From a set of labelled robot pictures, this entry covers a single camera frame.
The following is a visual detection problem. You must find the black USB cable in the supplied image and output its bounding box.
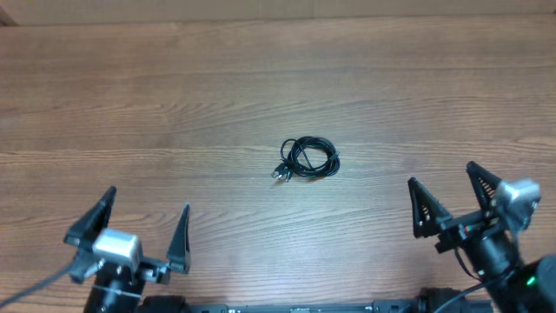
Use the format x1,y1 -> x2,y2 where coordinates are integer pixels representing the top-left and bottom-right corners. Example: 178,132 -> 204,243
271,138 -> 310,183

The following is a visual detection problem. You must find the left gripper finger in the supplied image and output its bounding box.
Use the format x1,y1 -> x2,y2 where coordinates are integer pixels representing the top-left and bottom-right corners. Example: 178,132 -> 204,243
63,186 -> 116,249
167,203 -> 191,274

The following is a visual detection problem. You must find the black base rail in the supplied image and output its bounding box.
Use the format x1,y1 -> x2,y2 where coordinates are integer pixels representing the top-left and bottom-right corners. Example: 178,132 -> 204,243
142,287 -> 494,313

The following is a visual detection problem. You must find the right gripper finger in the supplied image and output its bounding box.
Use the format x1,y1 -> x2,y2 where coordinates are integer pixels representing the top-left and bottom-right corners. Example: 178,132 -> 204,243
407,177 -> 453,238
466,161 -> 501,210

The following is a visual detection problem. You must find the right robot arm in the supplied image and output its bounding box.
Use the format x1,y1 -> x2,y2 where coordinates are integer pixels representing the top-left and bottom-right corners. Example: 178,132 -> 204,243
407,161 -> 555,312

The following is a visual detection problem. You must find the black cable with barrel plug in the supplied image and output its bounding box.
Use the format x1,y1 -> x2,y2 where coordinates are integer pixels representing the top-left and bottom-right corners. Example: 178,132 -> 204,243
286,136 -> 341,178

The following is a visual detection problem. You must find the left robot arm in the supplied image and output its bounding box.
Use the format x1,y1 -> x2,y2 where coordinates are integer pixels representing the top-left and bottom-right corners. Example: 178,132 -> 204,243
63,186 -> 191,313

